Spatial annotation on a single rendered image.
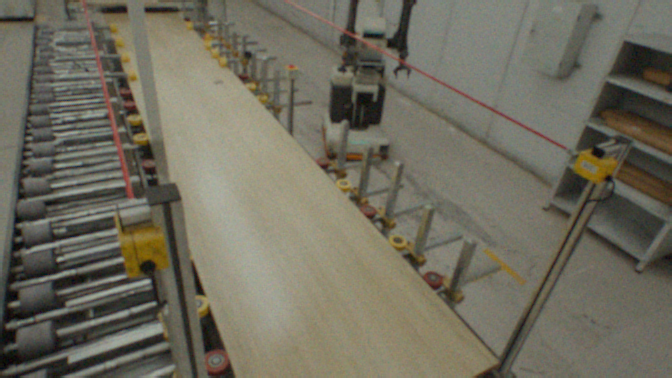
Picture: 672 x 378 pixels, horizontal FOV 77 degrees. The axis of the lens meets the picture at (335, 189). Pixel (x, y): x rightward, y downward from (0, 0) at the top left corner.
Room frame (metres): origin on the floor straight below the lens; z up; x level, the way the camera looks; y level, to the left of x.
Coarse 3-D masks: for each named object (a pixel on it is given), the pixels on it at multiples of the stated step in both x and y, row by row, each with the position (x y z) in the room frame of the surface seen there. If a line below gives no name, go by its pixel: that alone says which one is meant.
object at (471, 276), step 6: (492, 264) 1.46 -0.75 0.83; (498, 264) 1.46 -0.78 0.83; (474, 270) 1.41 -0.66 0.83; (480, 270) 1.41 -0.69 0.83; (486, 270) 1.42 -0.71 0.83; (492, 270) 1.43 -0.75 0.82; (468, 276) 1.36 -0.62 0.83; (474, 276) 1.37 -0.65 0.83; (480, 276) 1.39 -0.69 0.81; (468, 282) 1.35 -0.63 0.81; (444, 288) 1.28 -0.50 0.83; (438, 294) 1.26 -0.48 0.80
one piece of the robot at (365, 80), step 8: (368, 40) 3.73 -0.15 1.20; (376, 40) 3.74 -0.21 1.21; (384, 40) 3.75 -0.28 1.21; (360, 48) 3.73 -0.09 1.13; (368, 48) 3.74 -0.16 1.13; (384, 48) 3.76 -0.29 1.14; (360, 72) 3.77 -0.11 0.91; (368, 72) 3.77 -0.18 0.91; (376, 72) 3.84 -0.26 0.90; (360, 80) 3.74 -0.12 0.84; (368, 80) 3.75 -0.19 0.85; (376, 80) 3.76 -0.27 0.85; (352, 88) 3.77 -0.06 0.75; (360, 88) 3.70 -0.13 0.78; (368, 88) 3.71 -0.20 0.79; (376, 88) 3.72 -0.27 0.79; (352, 96) 3.74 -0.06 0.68
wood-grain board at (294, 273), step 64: (128, 64) 3.36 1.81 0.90; (192, 64) 3.53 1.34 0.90; (192, 128) 2.35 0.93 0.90; (256, 128) 2.44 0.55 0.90; (192, 192) 1.67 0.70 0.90; (256, 192) 1.73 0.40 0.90; (320, 192) 1.79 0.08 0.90; (256, 256) 1.27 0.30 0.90; (320, 256) 1.31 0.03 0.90; (384, 256) 1.36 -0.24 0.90; (256, 320) 0.96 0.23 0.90; (320, 320) 0.99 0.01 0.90; (384, 320) 1.02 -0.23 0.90; (448, 320) 1.05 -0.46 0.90
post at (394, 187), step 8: (400, 168) 1.68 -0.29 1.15; (392, 176) 1.69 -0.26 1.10; (400, 176) 1.69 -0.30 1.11; (392, 184) 1.69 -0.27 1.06; (400, 184) 1.69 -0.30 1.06; (392, 192) 1.68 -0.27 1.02; (392, 200) 1.68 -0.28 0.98; (392, 208) 1.68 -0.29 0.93; (384, 216) 1.69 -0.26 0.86; (392, 216) 1.69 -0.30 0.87; (384, 232) 1.68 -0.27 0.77
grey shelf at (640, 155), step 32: (608, 64) 3.21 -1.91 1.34; (640, 64) 3.44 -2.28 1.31; (608, 96) 3.33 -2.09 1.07; (640, 96) 3.34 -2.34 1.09; (608, 128) 3.08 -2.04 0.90; (640, 160) 3.15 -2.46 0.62; (576, 192) 3.35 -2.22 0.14; (608, 192) 3.23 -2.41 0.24; (640, 192) 2.81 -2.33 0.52; (608, 224) 2.88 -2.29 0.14; (640, 224) 2.93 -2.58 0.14; (640, 256) 2.51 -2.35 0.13
